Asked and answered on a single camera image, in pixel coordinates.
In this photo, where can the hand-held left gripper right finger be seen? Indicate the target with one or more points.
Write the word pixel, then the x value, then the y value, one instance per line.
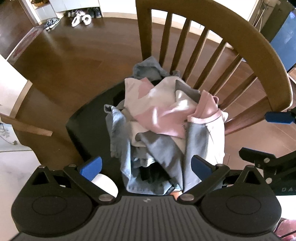
pixel 200 166

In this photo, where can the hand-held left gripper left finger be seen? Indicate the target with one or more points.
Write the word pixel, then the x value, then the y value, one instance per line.
pixel 90 166

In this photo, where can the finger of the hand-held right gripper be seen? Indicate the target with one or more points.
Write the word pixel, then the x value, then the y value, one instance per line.
pixel 278 117
pixel 259 155

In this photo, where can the pink grey sweatshirt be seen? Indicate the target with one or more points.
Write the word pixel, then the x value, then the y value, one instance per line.
pixel 157 109

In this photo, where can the light blue jeans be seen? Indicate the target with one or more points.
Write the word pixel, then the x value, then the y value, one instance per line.
pixel 120 139

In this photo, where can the blue board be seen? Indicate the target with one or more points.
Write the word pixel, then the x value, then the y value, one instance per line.
pixel 284 39

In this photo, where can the brown wooden chair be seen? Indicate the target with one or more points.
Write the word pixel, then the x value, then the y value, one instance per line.
pixel 254 34

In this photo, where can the grey-blue garment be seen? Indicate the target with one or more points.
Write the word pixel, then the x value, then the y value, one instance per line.
pixel 148 67

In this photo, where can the reddish doormat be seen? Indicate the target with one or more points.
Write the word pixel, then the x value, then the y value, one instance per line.
pixel 26 43

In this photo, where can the white slipper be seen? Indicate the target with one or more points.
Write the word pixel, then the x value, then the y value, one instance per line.
pixel 87 19
pixel 75 20

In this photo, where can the blue white sneaker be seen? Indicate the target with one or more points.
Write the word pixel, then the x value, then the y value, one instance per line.
pixel 52 23

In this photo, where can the row of shoes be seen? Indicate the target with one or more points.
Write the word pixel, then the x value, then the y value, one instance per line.
pixel 85 12

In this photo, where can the white shoe cabinet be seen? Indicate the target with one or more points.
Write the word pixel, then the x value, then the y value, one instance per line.
pixel 57 5

